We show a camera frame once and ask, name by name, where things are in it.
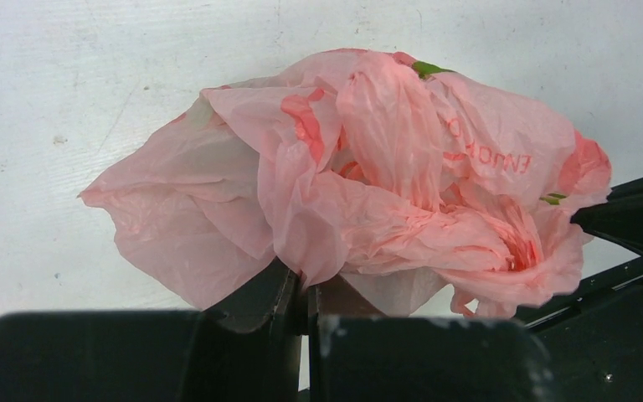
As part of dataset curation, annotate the pink plastic bag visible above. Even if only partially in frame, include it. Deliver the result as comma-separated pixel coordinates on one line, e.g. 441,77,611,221
80,49,612,317

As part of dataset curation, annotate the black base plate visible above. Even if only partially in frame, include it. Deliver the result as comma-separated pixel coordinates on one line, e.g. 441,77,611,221
516,257,643,401

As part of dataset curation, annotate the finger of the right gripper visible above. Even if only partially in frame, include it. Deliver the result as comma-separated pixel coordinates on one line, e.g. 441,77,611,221
571,178,643,256

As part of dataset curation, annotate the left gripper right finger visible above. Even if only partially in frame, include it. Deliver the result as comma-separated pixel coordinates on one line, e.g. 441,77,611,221
307,277,555,401

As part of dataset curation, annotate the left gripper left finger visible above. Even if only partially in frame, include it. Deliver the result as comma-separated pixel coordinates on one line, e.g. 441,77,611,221
0,262,300,401

